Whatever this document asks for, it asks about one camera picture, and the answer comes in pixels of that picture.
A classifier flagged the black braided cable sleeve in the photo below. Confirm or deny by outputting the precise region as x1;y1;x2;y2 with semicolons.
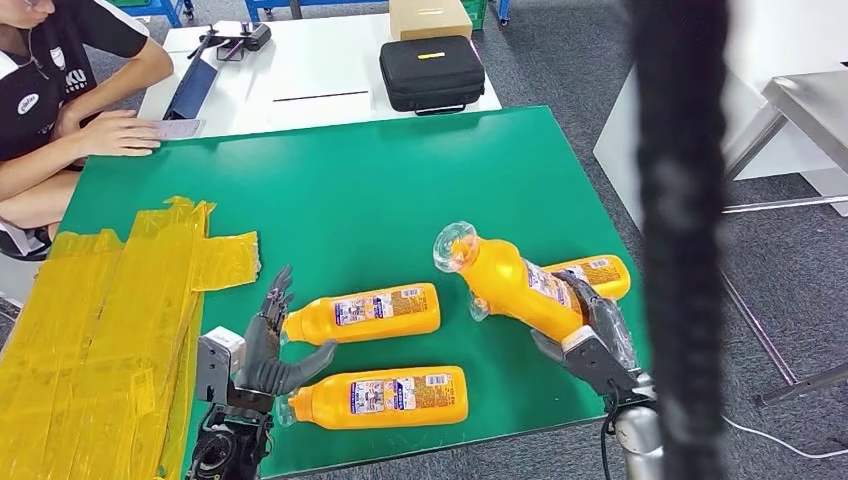
625;0;731;480

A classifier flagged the stainless steel table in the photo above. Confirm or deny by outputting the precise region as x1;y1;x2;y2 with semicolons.
718;69;848;407

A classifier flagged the white floor cable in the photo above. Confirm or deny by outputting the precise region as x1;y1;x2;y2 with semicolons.
722;413;848;460

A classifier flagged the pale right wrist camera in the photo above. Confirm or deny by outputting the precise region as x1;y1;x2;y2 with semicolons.
560;323;644;399

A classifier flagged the black zip carry case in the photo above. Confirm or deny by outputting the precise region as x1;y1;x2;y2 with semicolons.
378;34;487;118

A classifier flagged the white panel table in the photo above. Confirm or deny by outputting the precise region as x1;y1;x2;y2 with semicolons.
592;0;848;230

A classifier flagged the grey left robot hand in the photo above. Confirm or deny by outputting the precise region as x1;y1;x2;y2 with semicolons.
235;264;339;399

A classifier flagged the green table mat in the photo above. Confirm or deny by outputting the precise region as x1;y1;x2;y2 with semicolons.
56;105;654;480

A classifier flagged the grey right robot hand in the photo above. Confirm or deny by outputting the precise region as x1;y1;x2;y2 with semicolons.
529;270;643;380

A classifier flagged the thin black strip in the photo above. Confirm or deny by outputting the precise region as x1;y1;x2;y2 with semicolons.
272;89;370;103

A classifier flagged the person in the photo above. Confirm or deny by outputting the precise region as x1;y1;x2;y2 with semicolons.
0;0;176;263

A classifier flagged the blue metal rack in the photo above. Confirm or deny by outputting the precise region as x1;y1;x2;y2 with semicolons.
109;0;195;29
243;0;513;24

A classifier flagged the black handheld device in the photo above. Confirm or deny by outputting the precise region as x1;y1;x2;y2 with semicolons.
187;21;274;62

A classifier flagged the orange plastic bottle clear cap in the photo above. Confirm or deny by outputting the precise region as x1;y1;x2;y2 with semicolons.
274;365;470;432
281;282;443;347
468;254;633;325
432;221;588;344

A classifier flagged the grey smartphone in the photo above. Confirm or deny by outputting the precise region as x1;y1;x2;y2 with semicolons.
153;119;207;142

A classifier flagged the green plastic crate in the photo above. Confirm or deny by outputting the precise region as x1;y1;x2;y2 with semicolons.
460;0;490;32

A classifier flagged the person's right hand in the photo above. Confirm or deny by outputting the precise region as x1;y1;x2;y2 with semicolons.
78;109;163;159

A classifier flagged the navy blue folder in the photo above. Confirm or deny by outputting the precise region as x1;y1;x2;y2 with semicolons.
162;56;221;122

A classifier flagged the brown cardboard box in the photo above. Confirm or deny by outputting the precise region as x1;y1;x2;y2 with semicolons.
388;0;476;42

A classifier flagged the yellow tape covering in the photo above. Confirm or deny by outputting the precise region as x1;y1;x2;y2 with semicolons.
0;195;262;480

